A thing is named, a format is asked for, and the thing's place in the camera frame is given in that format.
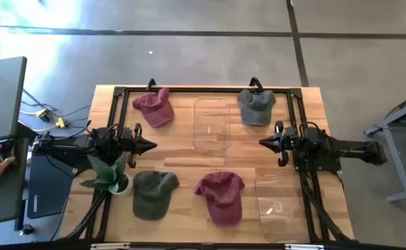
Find clear plastic bin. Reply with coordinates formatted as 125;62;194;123
254;172;310;243
192;97;232;152

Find black mounting bar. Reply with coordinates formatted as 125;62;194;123
0;240;406;250

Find black cable bundle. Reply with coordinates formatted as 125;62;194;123
299;169;352;242
65;190;108;240

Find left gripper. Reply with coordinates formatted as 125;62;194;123
118;123;158;169

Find dark green baseball cap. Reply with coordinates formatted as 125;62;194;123
132;170;181;222

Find black floor cable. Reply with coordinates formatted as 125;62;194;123
21;88;92;121

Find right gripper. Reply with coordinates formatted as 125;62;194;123
258;120;300;167

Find black aluminium table frame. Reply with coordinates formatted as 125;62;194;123
100;85;320;244

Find white plant pot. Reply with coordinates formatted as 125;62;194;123
108;172;134;196

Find black laptop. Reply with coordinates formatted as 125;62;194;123
26;152;79;220

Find maroon baseball cap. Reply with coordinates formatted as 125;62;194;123
131;87;175;128
193;171;246;228

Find green leafy plant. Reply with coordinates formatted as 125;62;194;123
79;152;129;194

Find grey baseball cap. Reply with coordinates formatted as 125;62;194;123
236;88;277;126

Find silver bracket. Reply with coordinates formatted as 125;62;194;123
90;242;131;250
285;244;325;250

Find grey metal table frame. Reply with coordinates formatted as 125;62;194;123
364;88;406;204

